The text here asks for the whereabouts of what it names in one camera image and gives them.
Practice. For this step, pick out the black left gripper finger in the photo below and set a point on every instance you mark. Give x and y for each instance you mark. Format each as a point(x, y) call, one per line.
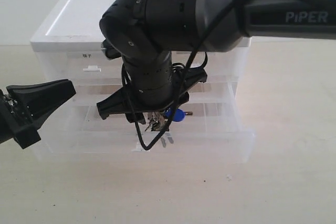
point(16, 123)
point(38, 101)

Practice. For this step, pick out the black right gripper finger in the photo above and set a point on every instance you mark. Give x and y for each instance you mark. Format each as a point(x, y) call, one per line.
point(123, 101)
point(193, 76)

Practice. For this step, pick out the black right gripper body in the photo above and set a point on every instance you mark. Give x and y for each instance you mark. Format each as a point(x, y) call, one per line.
point(152, 84)

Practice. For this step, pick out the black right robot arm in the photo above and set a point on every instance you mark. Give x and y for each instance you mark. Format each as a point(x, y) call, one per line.
point(145, 33)

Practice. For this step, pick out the top left small drawer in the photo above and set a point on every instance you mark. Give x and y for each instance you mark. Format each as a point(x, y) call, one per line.
point(75, 65)

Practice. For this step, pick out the white translucent drawer cabinet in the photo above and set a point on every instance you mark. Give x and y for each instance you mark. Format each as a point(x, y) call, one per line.
point(73, 25)

